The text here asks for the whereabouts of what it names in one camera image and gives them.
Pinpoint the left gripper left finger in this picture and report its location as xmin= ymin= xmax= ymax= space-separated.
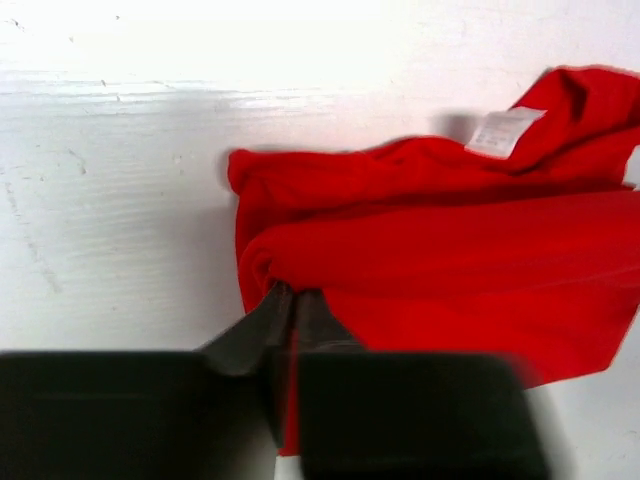
xmin=198 ymin=282 xmax=293 ymax=376

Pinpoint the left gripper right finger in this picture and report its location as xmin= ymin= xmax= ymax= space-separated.
xmin=295 ymin=292 xmax=365 ymax=353

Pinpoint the red t-shirt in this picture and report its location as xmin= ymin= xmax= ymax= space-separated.
xmin=228 ymin=67 xmax=639 ymax=470

